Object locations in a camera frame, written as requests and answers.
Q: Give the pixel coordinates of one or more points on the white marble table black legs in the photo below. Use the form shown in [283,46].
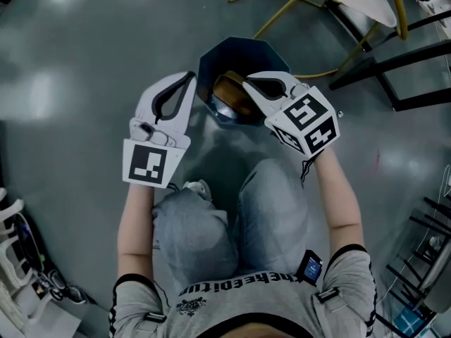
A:
[423,103]

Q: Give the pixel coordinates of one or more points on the person's right forearm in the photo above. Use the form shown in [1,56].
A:
[338,203]

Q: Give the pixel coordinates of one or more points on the person's grey t-shirt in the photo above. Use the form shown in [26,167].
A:
[229,305]

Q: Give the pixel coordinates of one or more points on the tan paper cup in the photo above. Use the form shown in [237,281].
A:
[229,90]

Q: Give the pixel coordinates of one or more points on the blue white checked cloth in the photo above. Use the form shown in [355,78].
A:
[412,324]

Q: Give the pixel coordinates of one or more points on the dark blue trash bin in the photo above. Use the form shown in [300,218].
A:
[246,55]

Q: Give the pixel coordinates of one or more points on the crumpled clear plastic wrap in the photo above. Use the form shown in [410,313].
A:
[225,109]

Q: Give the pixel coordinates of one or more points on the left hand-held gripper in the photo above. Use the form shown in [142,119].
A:
[148,164]

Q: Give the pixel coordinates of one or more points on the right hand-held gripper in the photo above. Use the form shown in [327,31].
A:
[306,111]

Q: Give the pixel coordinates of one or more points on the person's blue jeans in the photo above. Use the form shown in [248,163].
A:
[197,234]

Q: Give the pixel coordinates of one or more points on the black device blue screen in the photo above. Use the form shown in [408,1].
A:
[311,269]

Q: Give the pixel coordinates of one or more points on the person's left grey shoe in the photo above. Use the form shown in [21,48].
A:
[197,187]

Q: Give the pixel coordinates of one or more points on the person's left forearm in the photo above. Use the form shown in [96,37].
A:
[135,224]

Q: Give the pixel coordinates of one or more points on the black glossy bag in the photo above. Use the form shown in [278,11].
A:
[30,241]

